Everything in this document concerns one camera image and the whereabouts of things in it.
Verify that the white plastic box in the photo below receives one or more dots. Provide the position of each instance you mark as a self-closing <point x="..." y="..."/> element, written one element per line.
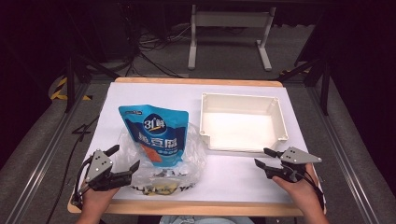
<point x="241" y="123"/>

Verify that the person's left hand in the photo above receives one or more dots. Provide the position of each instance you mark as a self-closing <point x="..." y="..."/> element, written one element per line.
<point x="97" y="199"/>

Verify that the person's right hand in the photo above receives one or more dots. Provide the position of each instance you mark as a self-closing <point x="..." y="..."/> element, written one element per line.
<point x="299" y="189"/>

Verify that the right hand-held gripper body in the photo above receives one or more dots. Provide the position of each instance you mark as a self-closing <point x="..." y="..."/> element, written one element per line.
<point x="294" y="165"/>

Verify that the white table mat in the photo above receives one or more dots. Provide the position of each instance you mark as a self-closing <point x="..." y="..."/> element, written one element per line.
<point x="227" y="177"/>

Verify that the yellow black hazard tape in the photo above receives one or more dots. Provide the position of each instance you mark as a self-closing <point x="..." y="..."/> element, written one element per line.
<point x="62" y="90"/>

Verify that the blue snack bag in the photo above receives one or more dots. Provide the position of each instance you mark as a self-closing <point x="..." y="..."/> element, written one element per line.
<point x="158" y="133"/>

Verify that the clear plastic bag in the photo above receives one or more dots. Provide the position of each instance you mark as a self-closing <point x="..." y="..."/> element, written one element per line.
<point x="186" y="155"/>

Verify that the black metal stand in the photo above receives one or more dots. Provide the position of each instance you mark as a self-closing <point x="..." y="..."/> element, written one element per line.
<point x="79" y="71"/>
<point x="316" y="74"/>

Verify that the white metal stand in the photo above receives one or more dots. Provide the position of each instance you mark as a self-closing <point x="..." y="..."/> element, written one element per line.
<point x="230" y="34"/>

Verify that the aluminium rail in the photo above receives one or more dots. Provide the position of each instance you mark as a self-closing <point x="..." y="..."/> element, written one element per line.
<point x="339" y="155"/>
<point x="40" y="155"/>

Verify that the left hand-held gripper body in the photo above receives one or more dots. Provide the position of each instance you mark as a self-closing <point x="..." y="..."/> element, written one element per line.
<point x="99" y="169"/>

